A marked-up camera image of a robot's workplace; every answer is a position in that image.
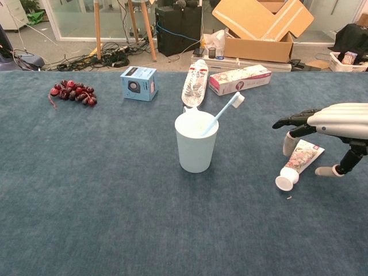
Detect black cloth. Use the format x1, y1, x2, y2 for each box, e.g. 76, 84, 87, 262
335, 23, 368, 63

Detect white cup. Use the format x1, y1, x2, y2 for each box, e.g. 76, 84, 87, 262
174, 105, 220, 174

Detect white plastic basket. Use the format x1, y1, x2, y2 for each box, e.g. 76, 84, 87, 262
329, 51, 368, 72

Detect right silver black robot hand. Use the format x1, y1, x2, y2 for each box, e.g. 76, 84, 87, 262
272, 102, 368, 178

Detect red grape bunch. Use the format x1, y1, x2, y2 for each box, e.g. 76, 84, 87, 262
48, 79, 98, 110

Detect white plastic bag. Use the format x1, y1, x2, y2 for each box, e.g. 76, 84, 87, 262
201, 28, 227, 57

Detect aluminium profile rails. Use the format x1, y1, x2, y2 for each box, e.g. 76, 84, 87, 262
191, 54, 293, 72

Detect black computer tower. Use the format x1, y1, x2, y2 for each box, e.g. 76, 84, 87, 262
155, 4, 203, 58

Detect floral toothpaste box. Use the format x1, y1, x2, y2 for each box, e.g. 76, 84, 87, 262
208, 64, 273, 96

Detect green bag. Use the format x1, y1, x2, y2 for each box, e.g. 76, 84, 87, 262
27, 10, 46, 26

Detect black floor cable tangle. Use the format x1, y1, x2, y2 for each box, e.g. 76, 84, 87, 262
47, 41, 156, 72

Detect small printed carton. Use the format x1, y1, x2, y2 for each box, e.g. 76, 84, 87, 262
342, 51, 359, 66

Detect light blue toothbrush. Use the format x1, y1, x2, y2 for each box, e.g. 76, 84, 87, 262
200, 91, 246, 137

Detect blue cable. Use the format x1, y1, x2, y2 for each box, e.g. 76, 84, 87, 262
156, 21, 202, 44

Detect wooden table leg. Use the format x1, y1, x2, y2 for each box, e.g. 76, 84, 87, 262
93, 0, 103, 60
128, 0, 140, 43
140, 0, 158, 62

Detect light blue speaker box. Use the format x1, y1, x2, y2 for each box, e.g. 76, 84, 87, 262
119, 66, 159, 102

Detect open cardboard box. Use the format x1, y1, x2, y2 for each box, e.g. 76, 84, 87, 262
212, 0, 315, 63

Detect blue table mat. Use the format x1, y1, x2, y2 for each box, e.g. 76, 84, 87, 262
0, 70, 368, 276

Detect black metal bracket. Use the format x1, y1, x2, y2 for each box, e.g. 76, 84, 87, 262
290, 59, 314, 71

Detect dark blue machine housing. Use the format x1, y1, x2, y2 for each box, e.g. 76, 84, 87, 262
0, 24, 45, 71

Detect floral toothpaste tube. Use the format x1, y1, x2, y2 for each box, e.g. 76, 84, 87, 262
275, 139, 325, 192

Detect white cabinet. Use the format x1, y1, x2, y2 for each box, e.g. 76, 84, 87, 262
0, 0, 29, 31

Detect clear plastic water bottle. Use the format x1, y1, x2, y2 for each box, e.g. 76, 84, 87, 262
181, 59, 208, 109

